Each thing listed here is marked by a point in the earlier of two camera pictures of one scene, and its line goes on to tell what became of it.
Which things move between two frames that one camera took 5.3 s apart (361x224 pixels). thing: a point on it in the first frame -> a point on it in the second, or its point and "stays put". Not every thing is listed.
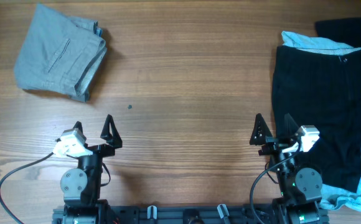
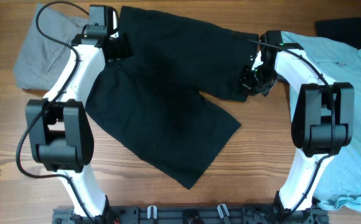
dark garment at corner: [355, 32] stays put
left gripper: [112, 140] -> [127, 47]
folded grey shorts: [60, 54] stays put
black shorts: [336, 91] -> [149, 103]
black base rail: [193, 214] stays put
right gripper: [274, 144] -> [246, 85]
